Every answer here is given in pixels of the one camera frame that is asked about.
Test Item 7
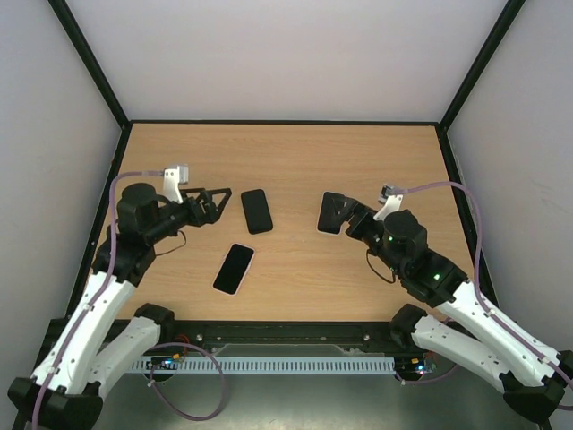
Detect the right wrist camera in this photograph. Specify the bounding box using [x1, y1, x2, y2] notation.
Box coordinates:
[373, 184, 403, 221]

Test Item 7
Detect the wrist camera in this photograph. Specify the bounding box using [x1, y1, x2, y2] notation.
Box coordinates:
[373, 184, 403, 221]
[162, 164, 189, 203]

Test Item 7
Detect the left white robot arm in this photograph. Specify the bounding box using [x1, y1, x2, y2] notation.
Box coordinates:
[8, 183, 232, 429]

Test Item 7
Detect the purple cable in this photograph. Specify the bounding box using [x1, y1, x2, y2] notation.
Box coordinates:
[393, 181, 573, 411]
[33, 169, 227, 430]

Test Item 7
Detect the black phone case with cutout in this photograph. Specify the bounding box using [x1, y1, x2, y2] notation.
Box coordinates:
[240, 188, 275, 236]

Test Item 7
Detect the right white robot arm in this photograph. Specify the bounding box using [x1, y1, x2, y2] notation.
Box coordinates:
[317, 192, 572, 425]

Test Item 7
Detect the pink phone case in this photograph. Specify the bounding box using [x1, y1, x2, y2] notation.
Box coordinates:
[211, 243, 256, 297]

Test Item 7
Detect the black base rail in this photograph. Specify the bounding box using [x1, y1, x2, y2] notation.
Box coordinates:
[44, 315, 444, 355]

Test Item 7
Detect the beige phone case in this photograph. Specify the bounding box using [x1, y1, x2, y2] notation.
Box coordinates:
[316, 191, 349, 235]

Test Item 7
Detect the white slotted cable duct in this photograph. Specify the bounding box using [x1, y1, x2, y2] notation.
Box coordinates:
[127, 357, 395, 375]

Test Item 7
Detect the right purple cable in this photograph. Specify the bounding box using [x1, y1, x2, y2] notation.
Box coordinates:
[393, 181, 573, 411]

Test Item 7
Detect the black phone face down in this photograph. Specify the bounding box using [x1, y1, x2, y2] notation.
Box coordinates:
[241, 189, 273, 235]

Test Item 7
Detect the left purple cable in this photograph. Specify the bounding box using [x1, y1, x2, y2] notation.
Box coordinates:
[33, 169, 227, 430]

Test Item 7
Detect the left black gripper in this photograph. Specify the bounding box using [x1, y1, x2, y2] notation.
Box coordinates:
[145, 187, 231, 245]

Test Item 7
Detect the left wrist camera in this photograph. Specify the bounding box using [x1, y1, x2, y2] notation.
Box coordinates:
[162, 164, 189, 203]

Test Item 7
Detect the black metal frame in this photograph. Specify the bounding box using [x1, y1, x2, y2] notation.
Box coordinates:
[48, 1, 525, 322]

